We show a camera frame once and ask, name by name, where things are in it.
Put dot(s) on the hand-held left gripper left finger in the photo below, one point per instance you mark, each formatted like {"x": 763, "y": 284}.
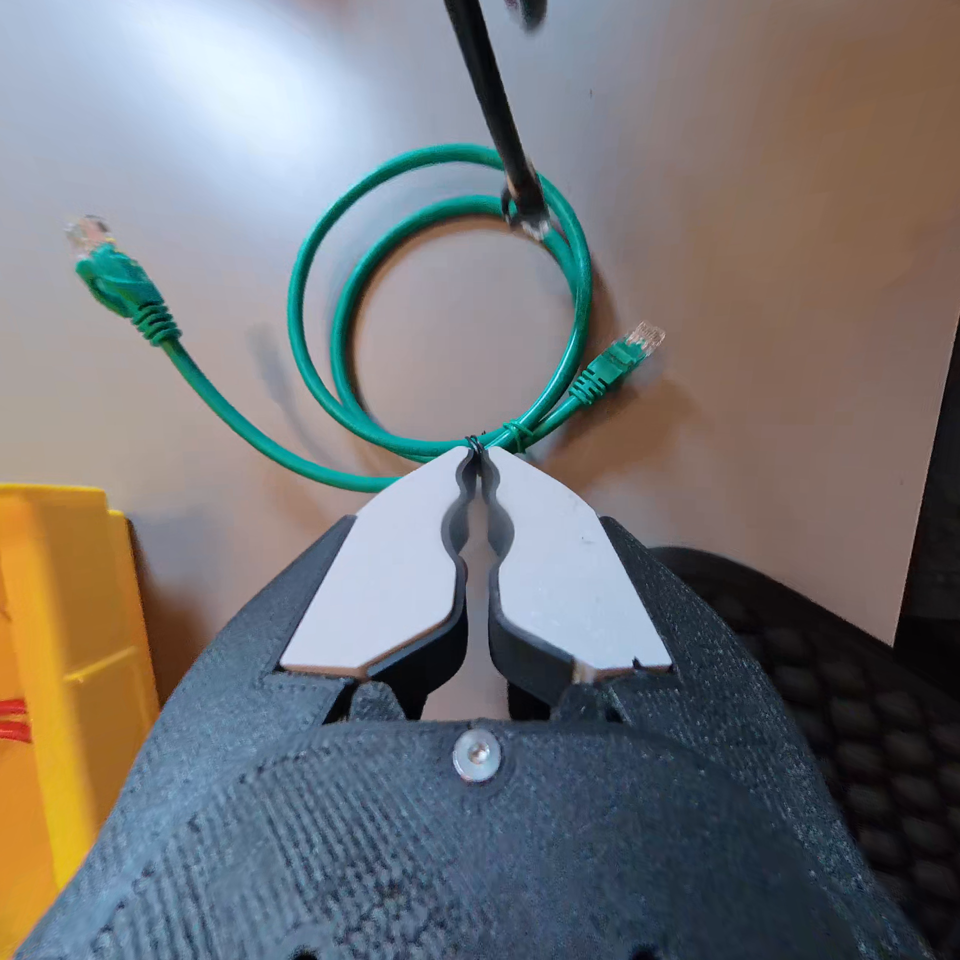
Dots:
{"x": 382, "y": 570}

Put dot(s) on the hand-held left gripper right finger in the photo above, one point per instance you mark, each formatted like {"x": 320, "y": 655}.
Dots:
{"x": 577, "y": 585}

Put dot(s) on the yellow plastic bin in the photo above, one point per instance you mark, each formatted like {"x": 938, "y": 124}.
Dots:
{"x": 67, "y": 585}

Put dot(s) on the black mesh chair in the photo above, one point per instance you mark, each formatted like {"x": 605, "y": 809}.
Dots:
{"x": 862, "y": 712}

